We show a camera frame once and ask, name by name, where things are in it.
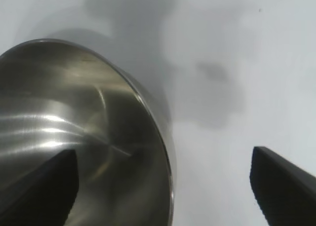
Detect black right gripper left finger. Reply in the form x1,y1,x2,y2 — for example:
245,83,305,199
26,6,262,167
0,149,79,226

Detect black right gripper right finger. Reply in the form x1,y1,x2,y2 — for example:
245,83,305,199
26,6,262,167
249,146,316,226

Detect stainless steel bowl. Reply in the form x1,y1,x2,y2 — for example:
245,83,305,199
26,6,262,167
0,39,177,226

